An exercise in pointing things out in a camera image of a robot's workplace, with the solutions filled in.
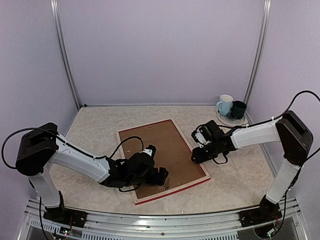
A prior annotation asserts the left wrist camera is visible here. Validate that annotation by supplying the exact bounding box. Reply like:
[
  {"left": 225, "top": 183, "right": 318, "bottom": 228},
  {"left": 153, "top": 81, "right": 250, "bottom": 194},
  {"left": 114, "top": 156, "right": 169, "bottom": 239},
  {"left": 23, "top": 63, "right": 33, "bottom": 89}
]
[{"left": 143, "top": 144, "right": 157, "bottom": 158}]

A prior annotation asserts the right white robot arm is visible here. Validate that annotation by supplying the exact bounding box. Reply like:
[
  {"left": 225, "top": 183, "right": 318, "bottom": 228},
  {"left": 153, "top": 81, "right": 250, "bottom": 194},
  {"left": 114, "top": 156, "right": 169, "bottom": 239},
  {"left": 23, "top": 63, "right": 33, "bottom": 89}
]
[{"left": 191, "top": 110, "right": 314, "bottom": 222}]

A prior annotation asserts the white coaster plate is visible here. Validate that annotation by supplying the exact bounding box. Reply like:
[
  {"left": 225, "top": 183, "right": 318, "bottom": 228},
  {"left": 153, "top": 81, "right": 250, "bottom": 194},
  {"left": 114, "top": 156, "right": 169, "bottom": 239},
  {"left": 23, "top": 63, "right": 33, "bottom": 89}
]
[{"left": 216, "top": 110, "right": 249, "bottom": 127}]

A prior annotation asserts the dark green mug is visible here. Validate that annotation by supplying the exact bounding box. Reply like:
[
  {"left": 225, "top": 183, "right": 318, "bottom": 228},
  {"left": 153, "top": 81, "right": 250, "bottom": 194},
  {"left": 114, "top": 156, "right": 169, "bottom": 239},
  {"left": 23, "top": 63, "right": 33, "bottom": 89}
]
[{"left": 230, "top": 100, "right": 247, "bottom": 120}]

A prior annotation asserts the aluminium corner post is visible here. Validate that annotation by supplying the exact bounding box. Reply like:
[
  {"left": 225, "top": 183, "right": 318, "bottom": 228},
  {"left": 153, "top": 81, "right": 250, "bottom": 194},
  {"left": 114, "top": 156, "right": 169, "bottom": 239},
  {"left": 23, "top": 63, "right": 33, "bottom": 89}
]
[
  {"left": 50, "top": 0, "right": 82, "bottom": 111},
  {"left": 243, "top": 0, "right": 272, "bottom": 106}
]

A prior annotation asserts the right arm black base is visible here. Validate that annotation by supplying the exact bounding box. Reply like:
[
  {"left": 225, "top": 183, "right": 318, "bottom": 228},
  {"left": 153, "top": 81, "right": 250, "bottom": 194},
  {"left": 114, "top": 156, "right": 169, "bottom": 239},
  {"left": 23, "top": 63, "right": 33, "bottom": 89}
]
[{"left": 239, "top": 196, "right": 283, "bottom": 228}]

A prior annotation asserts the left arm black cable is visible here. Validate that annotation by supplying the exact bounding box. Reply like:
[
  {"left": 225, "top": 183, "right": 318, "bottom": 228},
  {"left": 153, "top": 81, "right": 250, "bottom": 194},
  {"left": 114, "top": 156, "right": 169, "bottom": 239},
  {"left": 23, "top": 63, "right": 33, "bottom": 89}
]
[{"left": 1, "top": 127, "right": 61, "bottom": 170}]

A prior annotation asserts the light blue mug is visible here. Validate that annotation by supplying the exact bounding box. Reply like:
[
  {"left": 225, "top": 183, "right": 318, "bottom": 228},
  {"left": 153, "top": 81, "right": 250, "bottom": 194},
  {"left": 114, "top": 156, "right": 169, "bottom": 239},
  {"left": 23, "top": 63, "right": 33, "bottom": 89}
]
[{"left": 216, "top": 94, "right": 234, "bottom": 116}]

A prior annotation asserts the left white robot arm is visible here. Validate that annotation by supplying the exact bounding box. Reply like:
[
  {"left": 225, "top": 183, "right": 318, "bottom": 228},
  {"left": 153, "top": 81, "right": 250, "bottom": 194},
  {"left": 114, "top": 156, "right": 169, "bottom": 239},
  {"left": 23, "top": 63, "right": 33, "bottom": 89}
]
[{"left": 15, "top": 122, "right": 169, "bottom": 223}]

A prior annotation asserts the right aluminium corner post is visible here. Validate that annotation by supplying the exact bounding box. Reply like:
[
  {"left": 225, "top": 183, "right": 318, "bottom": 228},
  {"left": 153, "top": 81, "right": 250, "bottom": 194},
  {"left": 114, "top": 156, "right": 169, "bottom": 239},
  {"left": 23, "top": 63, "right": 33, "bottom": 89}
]
[{"left": 243, "top": 0, "right": 272, "bottom": 106}]

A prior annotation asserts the wooden red picture frame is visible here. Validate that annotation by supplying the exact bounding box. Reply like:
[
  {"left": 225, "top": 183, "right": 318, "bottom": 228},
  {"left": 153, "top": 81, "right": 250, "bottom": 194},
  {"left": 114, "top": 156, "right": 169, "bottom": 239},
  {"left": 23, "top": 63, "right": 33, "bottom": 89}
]
[{"left": 115, "top": 118, "right": 212, "bottom": 206}]

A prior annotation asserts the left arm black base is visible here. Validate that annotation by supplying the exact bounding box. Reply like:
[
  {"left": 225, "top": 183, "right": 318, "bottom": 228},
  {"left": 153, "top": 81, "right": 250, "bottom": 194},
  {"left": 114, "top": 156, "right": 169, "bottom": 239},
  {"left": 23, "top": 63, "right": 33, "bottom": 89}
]
[{"left": 43, "top": 191, "right": 88, "bottom": 228}]

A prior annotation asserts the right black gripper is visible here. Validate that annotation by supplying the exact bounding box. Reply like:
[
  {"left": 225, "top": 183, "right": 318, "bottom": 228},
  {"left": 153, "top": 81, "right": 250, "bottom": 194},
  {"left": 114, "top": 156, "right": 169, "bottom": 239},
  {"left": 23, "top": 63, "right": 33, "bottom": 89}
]
[{"left": 192, "top": 140, "right": 220, "bottom": 164}]

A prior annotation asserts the left aluminium corner post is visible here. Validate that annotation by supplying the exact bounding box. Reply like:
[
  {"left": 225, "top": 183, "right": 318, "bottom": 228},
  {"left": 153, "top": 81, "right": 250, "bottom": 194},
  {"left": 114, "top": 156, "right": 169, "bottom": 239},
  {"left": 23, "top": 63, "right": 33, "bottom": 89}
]
[{"left": 50, "top": 0, "right": 82, "bottom": 111}]

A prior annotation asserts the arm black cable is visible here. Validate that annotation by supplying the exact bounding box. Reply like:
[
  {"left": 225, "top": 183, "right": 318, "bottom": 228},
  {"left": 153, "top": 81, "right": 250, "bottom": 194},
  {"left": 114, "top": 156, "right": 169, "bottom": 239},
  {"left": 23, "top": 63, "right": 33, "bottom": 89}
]
[
  {"left": 282, "top": 91, "right": 320, "bottom": 161},
  {"left": 1, "top": 127, "right": 61, "bottom": 170}
]

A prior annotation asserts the brown backing board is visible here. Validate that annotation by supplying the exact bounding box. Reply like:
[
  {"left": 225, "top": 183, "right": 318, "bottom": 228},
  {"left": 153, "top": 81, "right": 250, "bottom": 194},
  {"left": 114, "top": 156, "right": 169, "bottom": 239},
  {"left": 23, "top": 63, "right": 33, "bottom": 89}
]
[{"left": 117, "top": 120, "right": 208, "bottom": 200}]

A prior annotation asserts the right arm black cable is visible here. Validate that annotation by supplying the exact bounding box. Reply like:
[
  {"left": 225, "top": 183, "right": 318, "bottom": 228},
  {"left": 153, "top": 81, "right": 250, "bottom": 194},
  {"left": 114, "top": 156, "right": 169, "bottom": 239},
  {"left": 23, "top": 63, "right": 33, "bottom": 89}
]
[{"left": 282, "top": 91, "right": 320, "bottom": 161}]

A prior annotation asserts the aluminium front rail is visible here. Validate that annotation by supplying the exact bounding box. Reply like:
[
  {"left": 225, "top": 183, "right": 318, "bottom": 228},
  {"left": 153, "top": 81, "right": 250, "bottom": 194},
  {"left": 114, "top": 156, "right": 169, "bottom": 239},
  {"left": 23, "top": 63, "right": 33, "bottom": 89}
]
[{"left": 15, "top": 198, "right": 309, "bottom": 240}]

